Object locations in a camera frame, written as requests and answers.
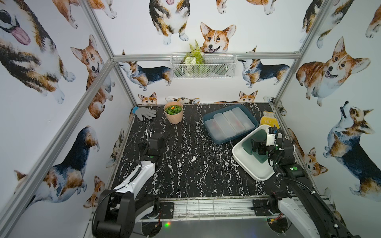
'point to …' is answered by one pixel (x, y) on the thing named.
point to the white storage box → (259, 170)
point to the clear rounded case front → (244, 121)
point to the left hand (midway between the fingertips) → (152, 136)
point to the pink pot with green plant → (173, 111)
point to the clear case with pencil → (214, 131)
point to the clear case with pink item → (234, 122)
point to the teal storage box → (209, 116)
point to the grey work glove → (142, 112)
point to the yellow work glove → (268, 119)
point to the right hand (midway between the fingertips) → (259, 136)
